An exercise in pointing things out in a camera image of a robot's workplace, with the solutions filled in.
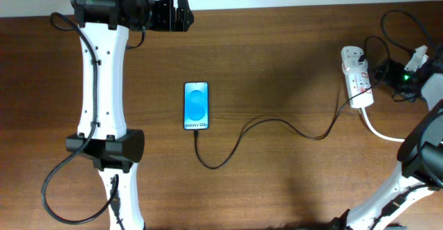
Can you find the white USB charger plug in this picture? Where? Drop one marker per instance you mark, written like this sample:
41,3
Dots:
352,65

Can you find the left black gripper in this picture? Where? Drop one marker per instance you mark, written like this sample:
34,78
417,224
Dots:
167,23

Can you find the blue Galaxy smartphone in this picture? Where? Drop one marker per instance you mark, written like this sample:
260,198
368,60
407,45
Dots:
196,106

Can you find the white power strip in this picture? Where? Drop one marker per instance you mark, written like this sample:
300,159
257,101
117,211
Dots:
358,84

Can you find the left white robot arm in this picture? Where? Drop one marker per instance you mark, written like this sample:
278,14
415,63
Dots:
102,135

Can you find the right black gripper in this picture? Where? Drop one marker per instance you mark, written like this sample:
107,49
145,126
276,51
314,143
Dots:
394,76

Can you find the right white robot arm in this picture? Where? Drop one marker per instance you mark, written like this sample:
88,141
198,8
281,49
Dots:
418,172

